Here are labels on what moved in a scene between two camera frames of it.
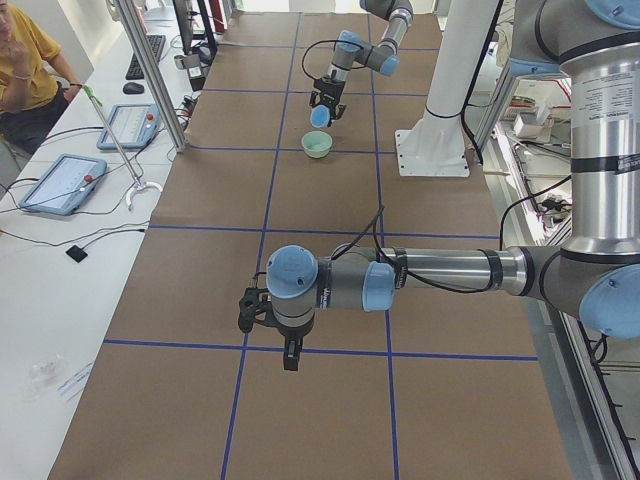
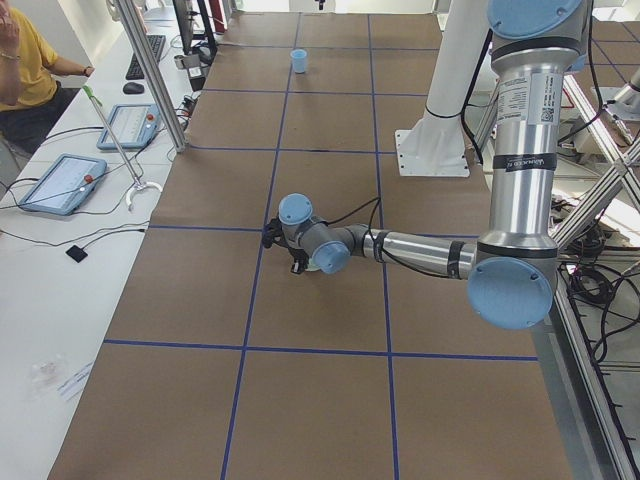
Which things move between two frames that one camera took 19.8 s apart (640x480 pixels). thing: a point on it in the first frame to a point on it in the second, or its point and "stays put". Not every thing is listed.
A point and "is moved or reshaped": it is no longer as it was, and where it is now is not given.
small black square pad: (76, 253) stays put
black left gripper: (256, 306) to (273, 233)
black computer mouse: (133, 88) stays put
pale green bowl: (316, 144) is moved or reshaped
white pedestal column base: (434, 146) stays put
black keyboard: (134, 70) stays put
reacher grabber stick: (140, 183) stays put
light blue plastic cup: (320, 116) to (299, 60)
